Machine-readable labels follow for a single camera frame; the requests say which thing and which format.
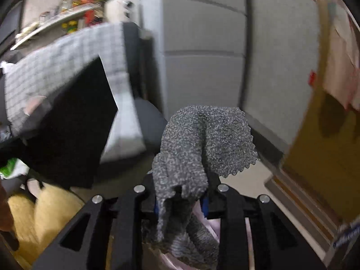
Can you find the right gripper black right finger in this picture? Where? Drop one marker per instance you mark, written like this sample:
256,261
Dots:
254,231

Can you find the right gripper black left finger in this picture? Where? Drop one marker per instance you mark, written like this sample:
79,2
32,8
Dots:
105,233

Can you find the black fabric bag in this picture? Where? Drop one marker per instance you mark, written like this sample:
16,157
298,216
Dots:
64,137

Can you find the grey knitted rag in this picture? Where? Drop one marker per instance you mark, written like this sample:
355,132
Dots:
197,140

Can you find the green tea plastic bottle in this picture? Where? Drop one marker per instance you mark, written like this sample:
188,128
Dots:
13,169

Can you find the pink trash bag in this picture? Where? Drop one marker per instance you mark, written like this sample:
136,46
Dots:
211,229

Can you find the steel kitchen shelf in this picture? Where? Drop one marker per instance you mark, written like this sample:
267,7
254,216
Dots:
68,15

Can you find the dark grey office chair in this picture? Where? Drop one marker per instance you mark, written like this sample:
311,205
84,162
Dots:
140,104

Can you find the white black grid cloth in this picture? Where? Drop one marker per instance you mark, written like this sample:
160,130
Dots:
77,91

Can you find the grey refrigerator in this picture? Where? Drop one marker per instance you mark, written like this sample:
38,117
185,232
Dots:
253,53

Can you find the pink apron on door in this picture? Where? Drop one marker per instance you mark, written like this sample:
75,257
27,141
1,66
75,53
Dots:
341,79

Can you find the white rice cooker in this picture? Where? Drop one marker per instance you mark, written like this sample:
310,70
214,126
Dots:
123,11

